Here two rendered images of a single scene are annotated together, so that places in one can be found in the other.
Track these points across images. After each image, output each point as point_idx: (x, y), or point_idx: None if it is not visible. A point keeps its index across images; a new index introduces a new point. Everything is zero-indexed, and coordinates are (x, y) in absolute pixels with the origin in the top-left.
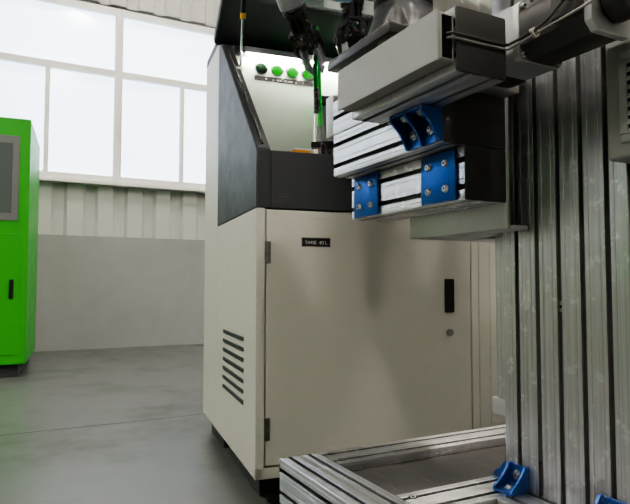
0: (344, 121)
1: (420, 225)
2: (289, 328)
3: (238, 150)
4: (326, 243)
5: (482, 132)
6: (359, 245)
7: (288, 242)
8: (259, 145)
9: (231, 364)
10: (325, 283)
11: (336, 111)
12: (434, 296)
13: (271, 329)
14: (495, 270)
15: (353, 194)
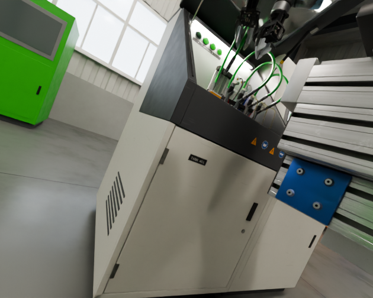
0: (330, 93)
1: (349, 244)
2: (157, 210)
3: (170, 74)
4: (203, 162)
5: None
6: (221, 170)
7: (180, 154)
8: (190, 77)
9: (113, 198)
10: (192, 187)
11: (315, 77)
12: (244, 210)
13: (144, 208)
14: None
15: (282, 171)
